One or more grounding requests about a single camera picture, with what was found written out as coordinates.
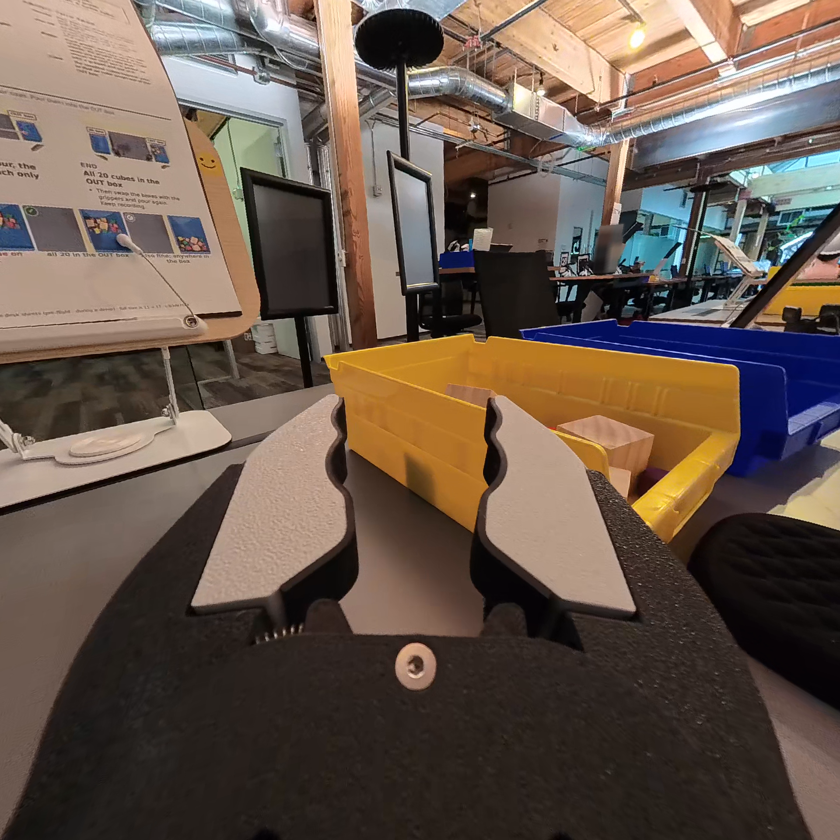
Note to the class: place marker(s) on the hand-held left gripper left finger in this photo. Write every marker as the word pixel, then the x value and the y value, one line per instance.
pixel 275 525

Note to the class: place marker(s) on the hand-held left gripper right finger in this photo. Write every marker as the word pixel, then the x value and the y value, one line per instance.
pixel 551 525

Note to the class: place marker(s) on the pile of wooden cubes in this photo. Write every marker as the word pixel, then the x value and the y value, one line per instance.
pixel 604 439

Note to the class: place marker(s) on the yellow plastic box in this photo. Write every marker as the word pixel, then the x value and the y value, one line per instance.
pixel 420 407

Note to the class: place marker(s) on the blue plastic box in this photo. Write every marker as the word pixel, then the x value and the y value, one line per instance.
pixel 787 387

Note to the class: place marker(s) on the white board stand base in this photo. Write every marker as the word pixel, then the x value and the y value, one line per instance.
pixel 184 433

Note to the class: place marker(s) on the black mesh office chair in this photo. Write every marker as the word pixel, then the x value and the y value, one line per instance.
pixel 515 289

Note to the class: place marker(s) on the small blue bin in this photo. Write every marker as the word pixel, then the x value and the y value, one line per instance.
pixel 456 260

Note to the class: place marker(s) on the black framed sign stand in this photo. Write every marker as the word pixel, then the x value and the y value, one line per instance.
pixel 289 243

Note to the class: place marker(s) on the black framed glass panel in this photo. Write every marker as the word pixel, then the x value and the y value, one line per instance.
pixel 413 223

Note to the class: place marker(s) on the yellow storage bin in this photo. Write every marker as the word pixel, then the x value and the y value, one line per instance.
pixel 800 300

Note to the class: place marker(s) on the black edged panel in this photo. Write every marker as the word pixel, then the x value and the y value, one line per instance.
pixel 787 269

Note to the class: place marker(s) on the wooden instruction board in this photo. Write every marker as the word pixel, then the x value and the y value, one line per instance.
pixel 98 131

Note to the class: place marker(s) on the black round disc pole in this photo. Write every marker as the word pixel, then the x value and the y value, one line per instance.
pixel 399 36

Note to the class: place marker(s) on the wooden post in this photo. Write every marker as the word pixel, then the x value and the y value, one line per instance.
pixel 615 184
pixel 341 197

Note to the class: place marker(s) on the silver air duct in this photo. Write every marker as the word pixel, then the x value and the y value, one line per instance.
pixel 459 82

